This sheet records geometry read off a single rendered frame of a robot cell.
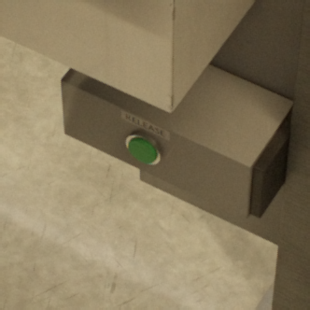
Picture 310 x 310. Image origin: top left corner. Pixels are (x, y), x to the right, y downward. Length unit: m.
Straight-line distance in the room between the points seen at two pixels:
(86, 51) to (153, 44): 0.07
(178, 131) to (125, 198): 1.42
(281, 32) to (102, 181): 1.50
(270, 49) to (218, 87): 0.07
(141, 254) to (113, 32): 1.58
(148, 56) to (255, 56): 0.24
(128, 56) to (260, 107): 0.25
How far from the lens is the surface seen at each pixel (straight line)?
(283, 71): 1.46
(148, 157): 1.49
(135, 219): 2.85
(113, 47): 1.26
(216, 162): 1.46
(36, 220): 2.85
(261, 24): 1.43
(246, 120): 1.46
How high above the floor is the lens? 2.33
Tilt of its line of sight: 53 degrees down
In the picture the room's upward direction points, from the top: straight up
